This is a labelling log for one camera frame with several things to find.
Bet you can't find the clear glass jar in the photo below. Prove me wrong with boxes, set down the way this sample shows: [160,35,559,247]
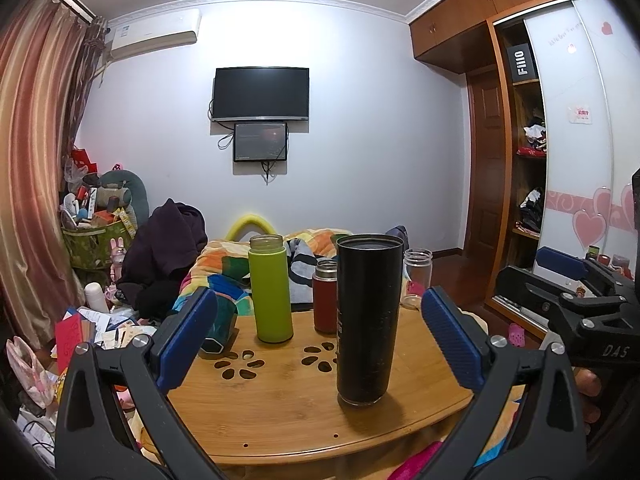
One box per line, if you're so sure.
[401,248,433,310]

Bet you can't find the person's right hand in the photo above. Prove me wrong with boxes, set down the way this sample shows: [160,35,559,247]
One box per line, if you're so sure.
[574,367,604,437]

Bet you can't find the folded clothes on shelf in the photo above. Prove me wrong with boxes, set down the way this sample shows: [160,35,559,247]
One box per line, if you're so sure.
[516,186,547,235]
[521,119,549,157]

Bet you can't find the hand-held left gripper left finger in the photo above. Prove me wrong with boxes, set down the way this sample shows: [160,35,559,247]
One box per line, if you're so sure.
[54,286,228,480]

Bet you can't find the pink cloth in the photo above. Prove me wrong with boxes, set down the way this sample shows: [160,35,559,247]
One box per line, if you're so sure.
[387,439,448,480]

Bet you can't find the striped pink curtain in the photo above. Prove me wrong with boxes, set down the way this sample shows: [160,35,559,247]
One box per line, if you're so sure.
[0,0,110,353]

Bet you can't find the white air conditioner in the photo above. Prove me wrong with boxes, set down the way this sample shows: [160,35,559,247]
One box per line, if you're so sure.
[108,8,202,59]

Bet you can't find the wooden folding table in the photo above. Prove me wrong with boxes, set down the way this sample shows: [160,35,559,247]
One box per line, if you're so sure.
[141,304,527,467]

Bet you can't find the small black monitor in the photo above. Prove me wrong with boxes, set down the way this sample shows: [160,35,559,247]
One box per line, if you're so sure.
[233,120,290,164]

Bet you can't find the brown wooden door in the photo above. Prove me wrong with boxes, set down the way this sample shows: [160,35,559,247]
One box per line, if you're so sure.
[465,66,517,257]

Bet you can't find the dark teal faceted cup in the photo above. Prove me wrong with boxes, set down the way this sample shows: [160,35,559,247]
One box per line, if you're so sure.
[198,291,239,360]

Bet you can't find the red paper card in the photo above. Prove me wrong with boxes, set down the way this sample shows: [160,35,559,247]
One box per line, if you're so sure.
[54,316,97,363]

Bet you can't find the yellow curved pillow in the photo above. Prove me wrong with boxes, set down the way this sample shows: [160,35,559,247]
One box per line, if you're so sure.
[224,213,279,244]

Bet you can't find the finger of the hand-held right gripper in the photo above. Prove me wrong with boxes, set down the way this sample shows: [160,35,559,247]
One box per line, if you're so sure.
[534,246,632,306]
[494,265,640,367]

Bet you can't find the white bottle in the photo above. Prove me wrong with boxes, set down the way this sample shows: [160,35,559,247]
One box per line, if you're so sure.
[83,282,110,315]

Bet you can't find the green storage basket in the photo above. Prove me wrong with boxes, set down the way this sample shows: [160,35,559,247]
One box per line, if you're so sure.
[61,221,135,272]

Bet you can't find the tall black cup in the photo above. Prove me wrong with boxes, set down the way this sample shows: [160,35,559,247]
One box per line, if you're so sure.
[336,233,405,408]

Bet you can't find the red gift bag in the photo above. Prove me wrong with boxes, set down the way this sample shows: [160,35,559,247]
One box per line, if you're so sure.
[69,146,100,177]

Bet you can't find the pink bunny toy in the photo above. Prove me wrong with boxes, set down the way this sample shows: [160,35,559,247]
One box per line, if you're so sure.
[108,236,127,283]

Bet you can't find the black box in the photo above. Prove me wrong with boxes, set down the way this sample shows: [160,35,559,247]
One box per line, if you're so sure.
[505,41,539,84]

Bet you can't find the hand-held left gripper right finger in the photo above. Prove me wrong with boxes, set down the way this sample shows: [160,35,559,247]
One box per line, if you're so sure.
[421,285,589,480]

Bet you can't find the green bottle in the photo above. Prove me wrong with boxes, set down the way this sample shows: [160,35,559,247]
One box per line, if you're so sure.
[248,234,295,345]

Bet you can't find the wall-mounted black television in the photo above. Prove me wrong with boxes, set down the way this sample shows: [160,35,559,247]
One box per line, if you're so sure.
[211,65,311,124]

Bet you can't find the colourful patchwork blanket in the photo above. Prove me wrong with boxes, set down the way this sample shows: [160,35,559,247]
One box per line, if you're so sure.
[171,228,410,317]

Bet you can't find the red thermos cup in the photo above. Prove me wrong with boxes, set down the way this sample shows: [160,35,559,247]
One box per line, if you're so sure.
[312,258,340,335]

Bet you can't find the dark clothes pile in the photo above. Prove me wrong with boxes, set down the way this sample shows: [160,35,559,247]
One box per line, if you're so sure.
[115,198,209,321]

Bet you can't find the wooden wardrobe with sliding doors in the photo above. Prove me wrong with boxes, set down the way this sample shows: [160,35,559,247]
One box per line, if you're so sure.
[407,0,640,343]

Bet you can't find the pink floral bag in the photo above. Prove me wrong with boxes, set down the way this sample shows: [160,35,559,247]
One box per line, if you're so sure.
[4,336,57,408]

